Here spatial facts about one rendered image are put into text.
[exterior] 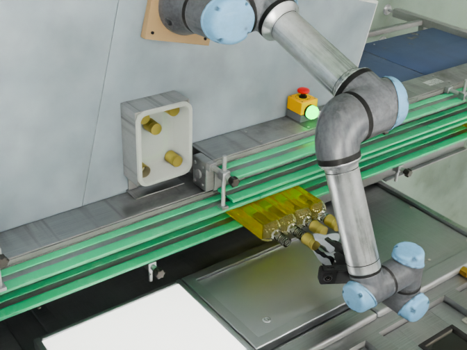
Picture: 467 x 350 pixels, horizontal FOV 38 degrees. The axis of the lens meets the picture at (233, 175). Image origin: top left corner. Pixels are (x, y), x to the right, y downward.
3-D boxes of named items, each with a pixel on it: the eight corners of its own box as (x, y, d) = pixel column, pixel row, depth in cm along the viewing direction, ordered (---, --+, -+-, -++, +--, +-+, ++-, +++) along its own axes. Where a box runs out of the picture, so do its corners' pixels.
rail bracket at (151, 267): (130, 268, 193) (154, 294, 184) (128, 248, 189) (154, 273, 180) (142, 263, 195) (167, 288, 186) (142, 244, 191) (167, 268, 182)
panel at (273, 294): (34, 348, 170) (97, 441, 146) (33, 339, 168) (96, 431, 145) (304, 233, 218) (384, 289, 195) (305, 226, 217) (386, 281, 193)
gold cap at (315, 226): (308, 232, 195) (318, 239, 192) (309, 221, 194) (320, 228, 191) (317, 228, 197) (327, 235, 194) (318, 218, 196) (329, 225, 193)
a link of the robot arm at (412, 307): (433, 289, 164) (429, 316, 169) (399, 267, 172) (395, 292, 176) (411, 304, 160) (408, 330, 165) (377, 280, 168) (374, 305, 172)
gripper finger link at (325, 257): (324, 250, 194) (348, 262, 187) (309, 257, 191) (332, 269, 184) (324, 240, 193) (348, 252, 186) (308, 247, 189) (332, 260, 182)
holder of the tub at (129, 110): (124, 191, 196) (137, 203, 191) (120, 103, 183) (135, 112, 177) (174, 175, 205) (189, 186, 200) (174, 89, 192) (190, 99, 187)
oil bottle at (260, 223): (222, 211, 205) (267, 246, 191) (223, 195, 203) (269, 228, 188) (237, 206, 208) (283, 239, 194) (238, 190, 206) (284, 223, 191)
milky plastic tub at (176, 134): (124, 176, 193) (139, 189, 187) (120, 103, 182) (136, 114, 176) (176, 160, 203) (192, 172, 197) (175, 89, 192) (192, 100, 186)
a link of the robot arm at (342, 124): (324, 107, 139) (373, 321, 150) (362, 92, 144) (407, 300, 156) (289, 107, 149) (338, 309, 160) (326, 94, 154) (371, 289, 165)
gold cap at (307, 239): (300, 244, 190) (310, 253, 187) (301, 234, 188) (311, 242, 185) (309, 240, 192) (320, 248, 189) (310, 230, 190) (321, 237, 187)
